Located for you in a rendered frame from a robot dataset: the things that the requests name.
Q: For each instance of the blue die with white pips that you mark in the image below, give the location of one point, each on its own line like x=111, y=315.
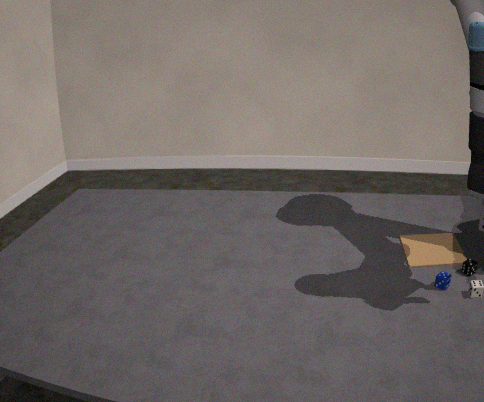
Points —
x=443, y=280

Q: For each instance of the tan flat mat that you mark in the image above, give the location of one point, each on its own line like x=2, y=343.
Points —
x=426, y=250

